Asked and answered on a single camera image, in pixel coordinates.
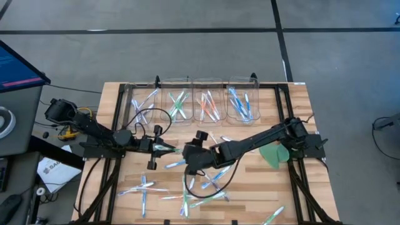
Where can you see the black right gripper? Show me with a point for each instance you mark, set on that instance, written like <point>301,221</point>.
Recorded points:
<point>200,156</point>

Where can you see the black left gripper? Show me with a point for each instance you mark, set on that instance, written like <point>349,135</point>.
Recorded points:
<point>155,147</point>

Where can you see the purple and white toothbrush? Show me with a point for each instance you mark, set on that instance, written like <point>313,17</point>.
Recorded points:
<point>225,138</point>
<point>136,188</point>
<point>217,187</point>
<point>147,100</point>
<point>144,114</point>
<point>182,211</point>
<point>136,111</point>

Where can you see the orange and white toothbrush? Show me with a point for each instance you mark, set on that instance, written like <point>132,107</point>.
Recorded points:
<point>208,104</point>
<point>173,197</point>
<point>202,106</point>
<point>206,111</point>
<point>153,189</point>
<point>213,104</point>

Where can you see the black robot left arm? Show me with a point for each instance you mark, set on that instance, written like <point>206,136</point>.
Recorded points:
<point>93,128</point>

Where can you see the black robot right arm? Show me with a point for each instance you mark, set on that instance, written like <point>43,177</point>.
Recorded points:
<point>259,139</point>

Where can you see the white wrapped toothbrush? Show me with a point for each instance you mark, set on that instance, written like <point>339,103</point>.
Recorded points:
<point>213,138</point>

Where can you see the clear plastic bin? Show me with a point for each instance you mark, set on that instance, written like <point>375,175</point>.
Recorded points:
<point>222,93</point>
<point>140,93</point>
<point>165,103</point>
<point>255,90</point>

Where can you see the green flat sheet piece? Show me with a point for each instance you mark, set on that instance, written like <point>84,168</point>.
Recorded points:
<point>272,156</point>

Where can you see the yellow tool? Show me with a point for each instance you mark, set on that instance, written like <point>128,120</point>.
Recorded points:
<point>68,135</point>

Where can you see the white printed booklet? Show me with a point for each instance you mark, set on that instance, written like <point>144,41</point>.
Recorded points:
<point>59,172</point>

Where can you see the white label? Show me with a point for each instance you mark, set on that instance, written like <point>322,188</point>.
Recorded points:
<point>299,83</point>

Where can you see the small white tape roll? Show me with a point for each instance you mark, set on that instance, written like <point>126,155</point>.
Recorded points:
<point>40,191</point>

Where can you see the grey cabinet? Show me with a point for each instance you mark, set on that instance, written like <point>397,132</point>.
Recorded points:
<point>25,125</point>

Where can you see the black desk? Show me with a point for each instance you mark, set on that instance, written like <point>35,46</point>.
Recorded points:
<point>22,175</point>

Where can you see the black keyboard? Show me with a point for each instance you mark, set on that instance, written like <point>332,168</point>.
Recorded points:
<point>2,175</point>

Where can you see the black computer mouse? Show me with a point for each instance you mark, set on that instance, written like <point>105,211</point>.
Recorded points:
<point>9,207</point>

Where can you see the monitor with blue screen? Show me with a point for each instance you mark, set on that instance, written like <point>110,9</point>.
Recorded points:
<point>15,68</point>

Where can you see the grey stand leg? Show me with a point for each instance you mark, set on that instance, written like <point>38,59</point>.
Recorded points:
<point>390,120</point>

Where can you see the black frame post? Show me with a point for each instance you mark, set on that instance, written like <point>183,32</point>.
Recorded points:
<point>253,76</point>
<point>157,78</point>

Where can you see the small black bracket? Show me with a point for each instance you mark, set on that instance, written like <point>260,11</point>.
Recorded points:
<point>234,222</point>
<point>166,222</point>

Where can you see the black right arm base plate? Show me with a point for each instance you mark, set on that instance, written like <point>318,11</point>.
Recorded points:
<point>314,153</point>

